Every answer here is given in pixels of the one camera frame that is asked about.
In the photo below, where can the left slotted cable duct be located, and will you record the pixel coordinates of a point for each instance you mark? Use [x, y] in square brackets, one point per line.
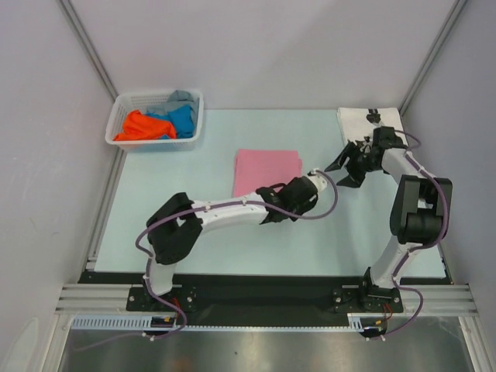
[123, 322]

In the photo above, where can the grey t shirt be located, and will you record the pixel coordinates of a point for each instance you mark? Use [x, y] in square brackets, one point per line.
[175, 101]

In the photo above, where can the folded white printed t shirt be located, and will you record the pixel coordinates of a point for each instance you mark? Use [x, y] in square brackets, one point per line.
[357, 127]

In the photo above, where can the blue t shirt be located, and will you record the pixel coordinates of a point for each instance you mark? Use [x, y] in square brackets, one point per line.
[180, 119]

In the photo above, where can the orange t shirt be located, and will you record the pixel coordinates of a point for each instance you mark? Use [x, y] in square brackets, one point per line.
[138, 126]

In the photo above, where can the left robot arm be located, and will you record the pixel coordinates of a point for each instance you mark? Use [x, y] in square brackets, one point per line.
[173, 230]

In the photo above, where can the aluminium frame rail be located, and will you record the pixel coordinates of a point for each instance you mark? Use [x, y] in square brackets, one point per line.
[97, 299]

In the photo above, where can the pink t shirt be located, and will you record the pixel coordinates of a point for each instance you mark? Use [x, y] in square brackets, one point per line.
[264, 168]

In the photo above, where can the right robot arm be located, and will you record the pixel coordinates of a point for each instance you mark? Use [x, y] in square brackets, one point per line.
[418, 221]

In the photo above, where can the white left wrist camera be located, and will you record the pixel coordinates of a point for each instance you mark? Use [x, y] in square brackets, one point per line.
[320, 182]

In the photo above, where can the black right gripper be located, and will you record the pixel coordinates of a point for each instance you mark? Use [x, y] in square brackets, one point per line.
[356, 178]

